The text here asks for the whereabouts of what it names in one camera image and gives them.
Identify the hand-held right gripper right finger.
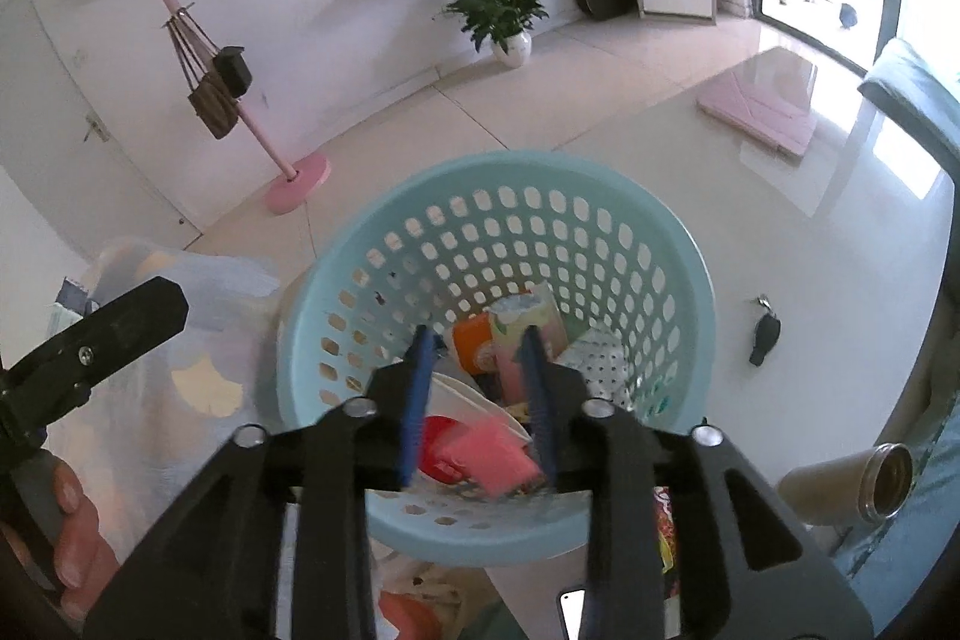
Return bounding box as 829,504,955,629
521,325,875,640

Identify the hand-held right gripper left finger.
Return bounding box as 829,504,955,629
82,323,447,640

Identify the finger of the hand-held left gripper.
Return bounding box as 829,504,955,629
41,276,190,390

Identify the orange paper cup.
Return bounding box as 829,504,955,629
451,316,500,378

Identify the floral green pink packet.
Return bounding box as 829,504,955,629
487,284,567,402

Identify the teal plastic basket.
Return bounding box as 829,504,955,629
277,151,717,566

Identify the person's left hand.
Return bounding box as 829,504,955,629
0,458,122,626

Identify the blue white milk carton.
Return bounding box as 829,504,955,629
56,276,102,315

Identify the white door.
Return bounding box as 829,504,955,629
0,0,203,244

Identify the colourful snack packet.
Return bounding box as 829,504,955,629
651,486,680,573

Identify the white plastic bag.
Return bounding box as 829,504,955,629
371,535,496,640

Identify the white smartphone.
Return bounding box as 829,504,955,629
556,586,590,640

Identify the red plastic bag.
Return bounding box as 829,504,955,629
379,591,443,640

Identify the pink coat rack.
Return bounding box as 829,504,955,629
105,0,332,215

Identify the brown hanging bag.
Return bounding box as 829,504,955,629
166,21,239,140

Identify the black car key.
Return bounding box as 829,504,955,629
748,293,782,367

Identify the black hanging bag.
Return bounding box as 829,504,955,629
212,45,252,95

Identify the pink floor mat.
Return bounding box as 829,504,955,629
697,62,818,157

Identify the green potted plant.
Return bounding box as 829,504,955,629
439,0,556,65

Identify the blue sofa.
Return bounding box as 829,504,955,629
857,38,960,176

